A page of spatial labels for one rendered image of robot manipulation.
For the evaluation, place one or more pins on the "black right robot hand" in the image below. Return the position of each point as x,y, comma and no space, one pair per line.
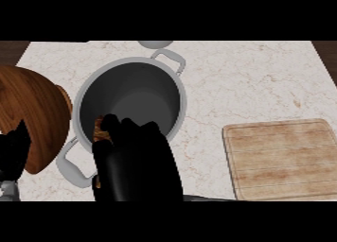
135,167

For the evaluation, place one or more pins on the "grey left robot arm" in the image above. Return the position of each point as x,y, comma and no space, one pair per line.
7,191

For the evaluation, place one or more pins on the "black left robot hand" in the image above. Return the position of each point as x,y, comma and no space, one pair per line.
8,154

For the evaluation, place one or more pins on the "brown wooden bowl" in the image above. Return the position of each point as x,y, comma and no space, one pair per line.
29,113

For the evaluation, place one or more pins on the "grey rounded object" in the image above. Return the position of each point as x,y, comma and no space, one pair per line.
156,44

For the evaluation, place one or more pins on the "pale wooden cutting board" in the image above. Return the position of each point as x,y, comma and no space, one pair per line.
284,159

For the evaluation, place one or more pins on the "brown croissant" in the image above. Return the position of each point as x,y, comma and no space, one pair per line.
101,132

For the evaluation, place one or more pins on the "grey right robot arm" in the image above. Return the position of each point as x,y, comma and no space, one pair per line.
208,198

